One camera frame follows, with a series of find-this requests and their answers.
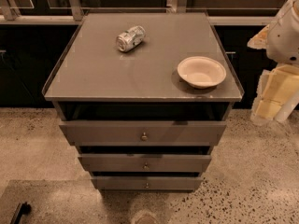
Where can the white paper bowl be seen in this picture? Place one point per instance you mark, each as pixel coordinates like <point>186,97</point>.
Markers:
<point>201,72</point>

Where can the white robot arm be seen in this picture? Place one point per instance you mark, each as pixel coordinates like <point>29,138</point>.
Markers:
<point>280,40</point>

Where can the grey middle drawer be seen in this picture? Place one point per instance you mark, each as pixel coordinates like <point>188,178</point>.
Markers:
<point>144,163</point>

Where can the crushed silver soda can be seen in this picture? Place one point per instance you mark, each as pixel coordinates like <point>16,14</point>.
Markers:
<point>130,38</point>

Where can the grey drawer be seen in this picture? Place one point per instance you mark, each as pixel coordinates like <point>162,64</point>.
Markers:
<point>144,163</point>
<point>143,133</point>
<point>146,183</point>

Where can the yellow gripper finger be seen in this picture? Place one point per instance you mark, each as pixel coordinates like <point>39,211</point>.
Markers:
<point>282,84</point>
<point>263,111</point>

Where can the grey top drawer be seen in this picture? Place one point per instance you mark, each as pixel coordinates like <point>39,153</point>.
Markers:
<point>143,133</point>

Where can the black object on floor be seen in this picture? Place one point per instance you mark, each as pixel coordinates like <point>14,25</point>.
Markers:
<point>21,210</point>

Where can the metal railing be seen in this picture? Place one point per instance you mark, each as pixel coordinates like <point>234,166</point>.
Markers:
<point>220,12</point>

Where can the grey bottom drawer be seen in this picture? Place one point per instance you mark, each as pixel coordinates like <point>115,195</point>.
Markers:
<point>146,183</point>

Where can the grey drawer cabinet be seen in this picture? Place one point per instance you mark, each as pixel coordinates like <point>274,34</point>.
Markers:
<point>96,81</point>

